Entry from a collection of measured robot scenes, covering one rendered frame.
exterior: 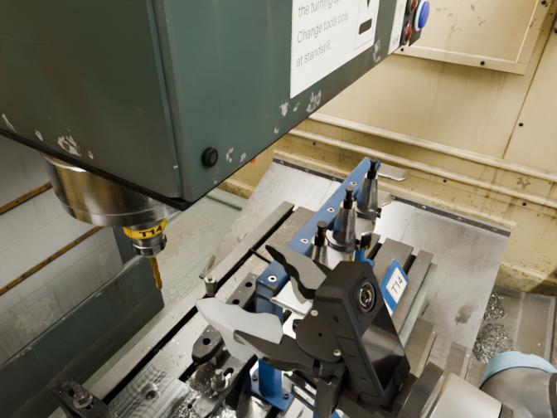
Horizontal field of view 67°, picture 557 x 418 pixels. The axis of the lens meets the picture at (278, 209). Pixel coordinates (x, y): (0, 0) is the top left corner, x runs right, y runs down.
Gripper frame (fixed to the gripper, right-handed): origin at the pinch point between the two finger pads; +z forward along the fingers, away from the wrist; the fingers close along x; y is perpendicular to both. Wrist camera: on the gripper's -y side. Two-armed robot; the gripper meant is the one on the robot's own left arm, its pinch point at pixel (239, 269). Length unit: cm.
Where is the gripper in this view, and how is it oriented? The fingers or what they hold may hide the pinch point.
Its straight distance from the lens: 42.2
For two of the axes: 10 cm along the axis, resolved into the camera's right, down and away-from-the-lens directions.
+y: -0.4, 7.9, 6.2
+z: -7.7, -4.1, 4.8
